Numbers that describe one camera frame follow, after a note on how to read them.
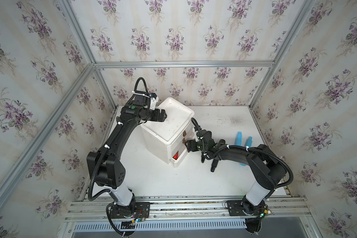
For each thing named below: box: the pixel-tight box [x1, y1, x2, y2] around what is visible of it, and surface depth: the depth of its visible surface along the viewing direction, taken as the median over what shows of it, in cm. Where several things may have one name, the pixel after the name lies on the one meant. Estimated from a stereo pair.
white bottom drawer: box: [169, 147, 188, 168], surface depth 88 cm
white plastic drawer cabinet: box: [140, 97, 195, 168], surface depth 81 cm
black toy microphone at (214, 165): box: [210, 158, 219, 173], surface depth 89 cm
